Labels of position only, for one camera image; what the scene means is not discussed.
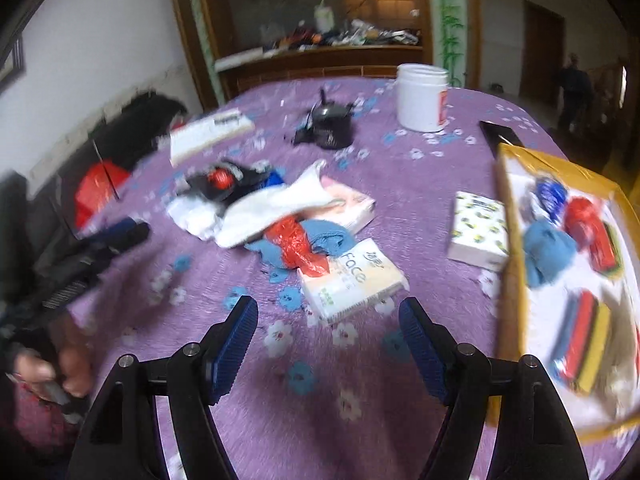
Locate white Face tissue pack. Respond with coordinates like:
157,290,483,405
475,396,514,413
298,238,410,325

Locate lemon print tissue pack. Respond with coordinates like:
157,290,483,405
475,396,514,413
447,191,509,273

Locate white cloth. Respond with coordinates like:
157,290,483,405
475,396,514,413
166,159,341,248

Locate red plastic bag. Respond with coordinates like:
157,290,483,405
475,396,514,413
564,196,606,250
265,216,330,278
74,160,130,228

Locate blue red sponge pack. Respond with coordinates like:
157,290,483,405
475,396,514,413
549,289,611,396

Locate light blue towel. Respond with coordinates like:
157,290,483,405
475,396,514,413
523,220,577,288

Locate black packaged pouch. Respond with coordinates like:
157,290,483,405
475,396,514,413
177,158,284,206

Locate pink tissue pack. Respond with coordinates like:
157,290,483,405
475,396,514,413
312,176,376,235

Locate blue Vinda tissue pouch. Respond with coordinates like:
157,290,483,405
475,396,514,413
530,176,568,226

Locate red black yellow sponge pack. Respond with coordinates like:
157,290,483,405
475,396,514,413
589,221,624,281

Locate person's left hand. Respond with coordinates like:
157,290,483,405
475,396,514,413
11,312,94,401

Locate red plastic bag at edge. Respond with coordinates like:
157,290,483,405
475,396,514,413
74,160,130,228

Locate purple floral tablecloth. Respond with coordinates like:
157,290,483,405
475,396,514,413
70,78,559,479

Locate yellow cardboard box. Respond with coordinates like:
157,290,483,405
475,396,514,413
496,144,639,443

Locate black bag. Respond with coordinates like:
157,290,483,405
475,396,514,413
27,91,188,247

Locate white notebook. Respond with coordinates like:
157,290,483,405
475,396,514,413
169,108,255,167

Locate black smartphone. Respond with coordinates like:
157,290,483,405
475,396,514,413
478,120,524,159

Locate black electric motor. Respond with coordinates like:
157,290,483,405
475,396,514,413
292,88,354,151

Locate white plastic jar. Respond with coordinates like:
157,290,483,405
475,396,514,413
395,63,449,133

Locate wooden counter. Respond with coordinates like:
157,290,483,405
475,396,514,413
220,46,425,99

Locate person in dark clothes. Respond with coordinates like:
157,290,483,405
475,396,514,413
558,52,593,132

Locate white jug on counter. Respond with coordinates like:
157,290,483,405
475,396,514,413
314,0,335,34

